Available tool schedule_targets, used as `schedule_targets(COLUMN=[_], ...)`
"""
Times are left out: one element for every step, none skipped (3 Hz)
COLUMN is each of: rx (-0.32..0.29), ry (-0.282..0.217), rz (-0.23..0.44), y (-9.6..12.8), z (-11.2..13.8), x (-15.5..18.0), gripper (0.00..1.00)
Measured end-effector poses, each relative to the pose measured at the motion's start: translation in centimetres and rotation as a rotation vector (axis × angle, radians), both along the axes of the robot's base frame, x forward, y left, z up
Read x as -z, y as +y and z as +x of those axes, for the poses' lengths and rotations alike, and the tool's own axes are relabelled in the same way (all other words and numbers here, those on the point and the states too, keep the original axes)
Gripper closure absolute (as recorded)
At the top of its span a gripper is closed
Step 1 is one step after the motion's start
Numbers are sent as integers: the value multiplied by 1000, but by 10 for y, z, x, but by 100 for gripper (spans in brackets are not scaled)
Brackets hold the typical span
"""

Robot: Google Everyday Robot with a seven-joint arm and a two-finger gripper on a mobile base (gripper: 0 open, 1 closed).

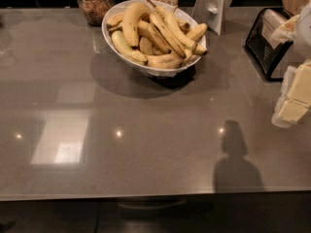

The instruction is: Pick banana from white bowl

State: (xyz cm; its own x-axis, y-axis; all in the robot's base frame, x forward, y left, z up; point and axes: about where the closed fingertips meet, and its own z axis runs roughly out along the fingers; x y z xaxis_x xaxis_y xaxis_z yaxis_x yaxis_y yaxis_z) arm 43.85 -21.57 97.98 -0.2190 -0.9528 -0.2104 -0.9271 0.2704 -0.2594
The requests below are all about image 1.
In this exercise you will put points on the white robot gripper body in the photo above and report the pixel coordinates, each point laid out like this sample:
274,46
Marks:
303,33

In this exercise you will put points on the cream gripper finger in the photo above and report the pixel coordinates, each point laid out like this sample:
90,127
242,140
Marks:
298,84
288,112

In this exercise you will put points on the small right back banana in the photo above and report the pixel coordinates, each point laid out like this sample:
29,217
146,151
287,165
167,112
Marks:
197,32

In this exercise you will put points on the front bottom banana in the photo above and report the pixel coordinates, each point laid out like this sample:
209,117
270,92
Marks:
164,61

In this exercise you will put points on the long right banana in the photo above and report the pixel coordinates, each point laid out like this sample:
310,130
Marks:
175,25

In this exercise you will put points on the middle inner banana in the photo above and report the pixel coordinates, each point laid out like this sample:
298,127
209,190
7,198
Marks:
147,31

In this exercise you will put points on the large curved top banana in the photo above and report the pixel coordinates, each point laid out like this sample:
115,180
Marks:
132,14

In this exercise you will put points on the left lower banana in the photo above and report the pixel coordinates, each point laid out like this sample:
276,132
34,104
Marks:
125,50

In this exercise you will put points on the left back banana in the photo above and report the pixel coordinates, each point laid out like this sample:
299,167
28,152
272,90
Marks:
114,20

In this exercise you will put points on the white sign stand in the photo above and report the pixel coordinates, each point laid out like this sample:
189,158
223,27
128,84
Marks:
212,12

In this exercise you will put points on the glass jar with nuts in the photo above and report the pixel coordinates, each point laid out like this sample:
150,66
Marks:
95,10

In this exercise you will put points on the black wire napkin holder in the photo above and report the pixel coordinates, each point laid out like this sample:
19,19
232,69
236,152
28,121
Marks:
266,53

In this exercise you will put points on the drawer handle under counter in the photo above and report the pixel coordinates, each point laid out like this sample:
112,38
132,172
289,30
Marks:
150,205

